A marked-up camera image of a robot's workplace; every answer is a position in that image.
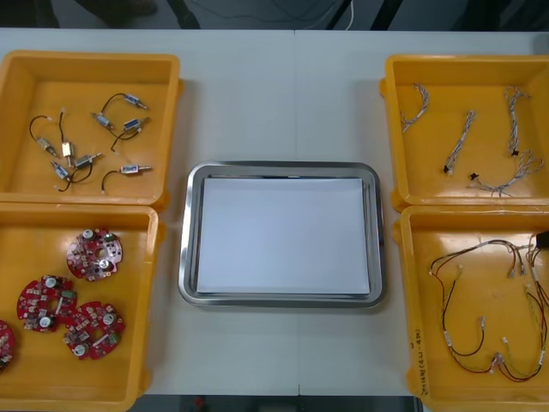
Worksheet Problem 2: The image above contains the white paper sheet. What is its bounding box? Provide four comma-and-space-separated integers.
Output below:
196, 177, 371, 296

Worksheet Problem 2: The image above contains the red green white wire harness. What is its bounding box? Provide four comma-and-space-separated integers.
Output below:
488, 282, 549, 383

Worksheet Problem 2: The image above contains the black stand leg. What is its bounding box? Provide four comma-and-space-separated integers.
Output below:
168, 0, 202, 29
329, 0, 352, 29

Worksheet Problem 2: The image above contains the pile of metal solenoids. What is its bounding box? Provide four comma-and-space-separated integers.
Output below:
28, 92, 154, 193

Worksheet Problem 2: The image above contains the grey red black wire harness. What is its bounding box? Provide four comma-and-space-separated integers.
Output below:
428, 239, 537, 280

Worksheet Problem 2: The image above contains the steel tray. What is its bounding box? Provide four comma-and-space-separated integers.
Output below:
178, 161, 386, 313

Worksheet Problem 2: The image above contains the round red circuit board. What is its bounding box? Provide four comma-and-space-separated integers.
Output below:
0, 319, 17, 377
65, 226, 125, 283
63, 300, 127, 361
15, 274, 79, 335

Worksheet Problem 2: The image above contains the yellow-orange plastic bin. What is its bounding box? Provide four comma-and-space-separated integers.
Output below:
0, 50, 186, 211
0, 203, 167, 412
378, 54, 549, 212
390, 204, 549, 412

